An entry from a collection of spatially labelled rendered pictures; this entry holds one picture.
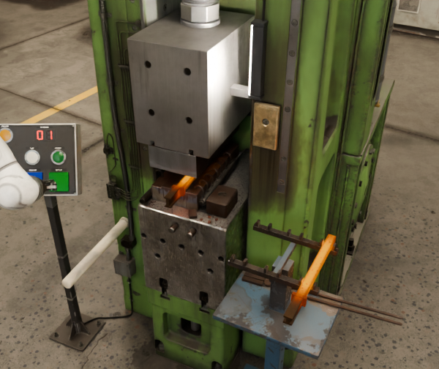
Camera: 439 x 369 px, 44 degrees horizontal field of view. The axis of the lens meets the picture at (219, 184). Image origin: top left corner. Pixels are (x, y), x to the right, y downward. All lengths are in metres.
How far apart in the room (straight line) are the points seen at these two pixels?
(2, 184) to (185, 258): 0.85
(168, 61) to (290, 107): 0.44
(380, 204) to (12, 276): 2.38
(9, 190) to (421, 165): 3.31
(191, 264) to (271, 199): 0.42
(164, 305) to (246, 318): 0.58
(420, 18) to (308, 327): 5.48
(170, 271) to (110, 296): 0.85
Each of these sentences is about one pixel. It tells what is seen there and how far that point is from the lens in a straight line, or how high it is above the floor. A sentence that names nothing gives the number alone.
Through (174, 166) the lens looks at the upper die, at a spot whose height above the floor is 1.10.
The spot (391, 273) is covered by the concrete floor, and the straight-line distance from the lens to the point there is 3.32.
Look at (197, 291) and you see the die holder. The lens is 2.30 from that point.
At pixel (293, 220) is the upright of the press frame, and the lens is 2.14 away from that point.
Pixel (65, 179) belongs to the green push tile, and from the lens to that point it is 2.18.
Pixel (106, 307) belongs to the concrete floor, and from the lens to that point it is 3.04.
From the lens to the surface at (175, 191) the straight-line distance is 2.04.
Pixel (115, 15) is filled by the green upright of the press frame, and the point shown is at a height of 1.58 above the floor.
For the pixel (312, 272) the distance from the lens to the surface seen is 1.79.
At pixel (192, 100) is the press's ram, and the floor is 1.38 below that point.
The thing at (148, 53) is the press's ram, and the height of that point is 1.52.
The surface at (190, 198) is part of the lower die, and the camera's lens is 2.08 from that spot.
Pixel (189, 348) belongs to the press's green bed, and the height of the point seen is 0.15.
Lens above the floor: 2.19
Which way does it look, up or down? 34 degrees down
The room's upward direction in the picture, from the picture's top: straight up
